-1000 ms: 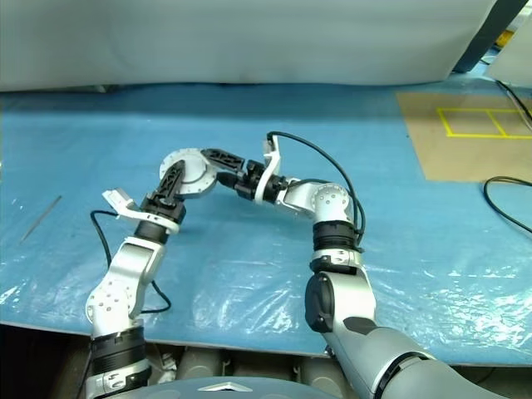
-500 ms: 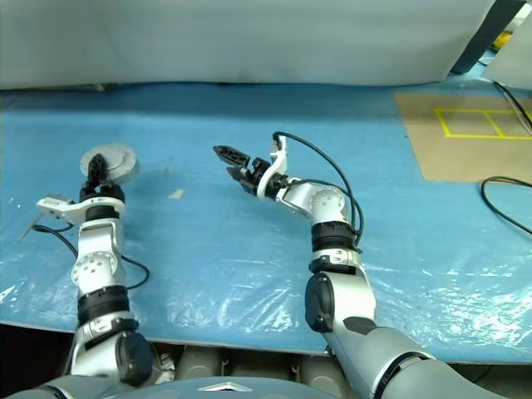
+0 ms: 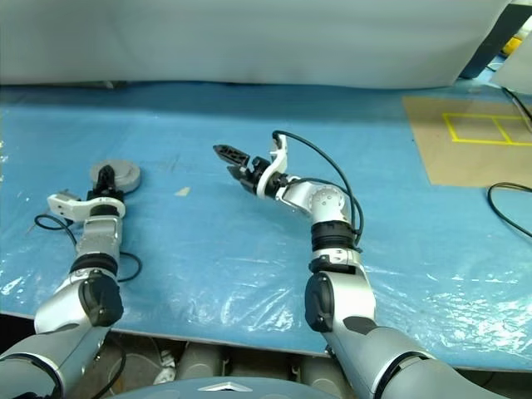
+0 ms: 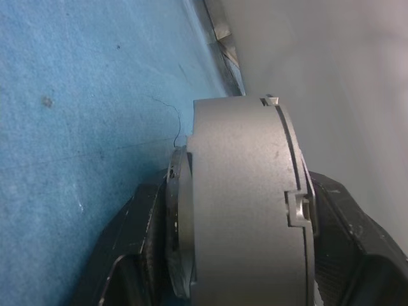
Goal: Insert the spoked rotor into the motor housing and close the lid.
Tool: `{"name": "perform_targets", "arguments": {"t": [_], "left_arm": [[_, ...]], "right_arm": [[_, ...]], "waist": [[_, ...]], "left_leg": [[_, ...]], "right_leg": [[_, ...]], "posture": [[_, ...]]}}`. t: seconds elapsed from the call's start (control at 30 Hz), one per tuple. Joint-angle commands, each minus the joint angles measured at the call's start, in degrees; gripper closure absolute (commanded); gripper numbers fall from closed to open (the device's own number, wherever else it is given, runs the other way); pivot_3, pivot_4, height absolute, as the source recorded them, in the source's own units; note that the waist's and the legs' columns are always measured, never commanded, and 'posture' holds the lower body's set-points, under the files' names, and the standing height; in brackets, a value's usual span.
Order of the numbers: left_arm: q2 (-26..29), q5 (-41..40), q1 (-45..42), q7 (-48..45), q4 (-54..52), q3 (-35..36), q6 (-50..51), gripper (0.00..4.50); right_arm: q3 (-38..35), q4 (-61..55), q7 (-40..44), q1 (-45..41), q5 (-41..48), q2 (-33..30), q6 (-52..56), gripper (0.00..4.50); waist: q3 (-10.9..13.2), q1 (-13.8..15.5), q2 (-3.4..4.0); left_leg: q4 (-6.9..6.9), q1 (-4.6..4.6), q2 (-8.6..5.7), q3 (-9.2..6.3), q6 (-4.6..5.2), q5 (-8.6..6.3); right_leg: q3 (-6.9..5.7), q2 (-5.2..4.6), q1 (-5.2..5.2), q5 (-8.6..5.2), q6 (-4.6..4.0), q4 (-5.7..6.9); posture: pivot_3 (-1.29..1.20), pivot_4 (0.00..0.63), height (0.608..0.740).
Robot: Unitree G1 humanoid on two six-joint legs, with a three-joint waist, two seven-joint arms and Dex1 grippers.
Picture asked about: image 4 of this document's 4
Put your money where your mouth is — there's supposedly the blue plastic table sheet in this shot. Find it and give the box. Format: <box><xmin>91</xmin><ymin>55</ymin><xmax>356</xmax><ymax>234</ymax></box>
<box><xmin>0</xmin><ymin>0</ymin><xmax>246</xmax><ymax>306</ymax></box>

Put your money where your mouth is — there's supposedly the white backdrop curtain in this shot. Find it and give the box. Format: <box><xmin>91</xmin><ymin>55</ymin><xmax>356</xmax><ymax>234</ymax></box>
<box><xmin>219</xmin><ymin>0</ymin><xmax>408</xmax><ymax>259</ymax></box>

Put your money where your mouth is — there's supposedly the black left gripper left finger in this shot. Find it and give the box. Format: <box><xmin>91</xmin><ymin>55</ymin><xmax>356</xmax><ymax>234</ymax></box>
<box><xmin>71</xmin><ymin>178</ymin><xmax>195</xmax><ymax>306</ymax></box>

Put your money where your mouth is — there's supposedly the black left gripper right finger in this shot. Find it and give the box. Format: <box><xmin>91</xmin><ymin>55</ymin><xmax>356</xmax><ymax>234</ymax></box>
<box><xmin>307</xmin><ymin>170</ymin><xmax>408</xmax><ymax>306</ymax></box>

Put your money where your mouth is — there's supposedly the grey metal bracket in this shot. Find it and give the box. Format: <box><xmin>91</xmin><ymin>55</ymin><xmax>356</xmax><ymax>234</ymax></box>
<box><xmin>203</xmin><ymin>0</ymin><xmax>247</xmax><ymax>96</ymax></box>

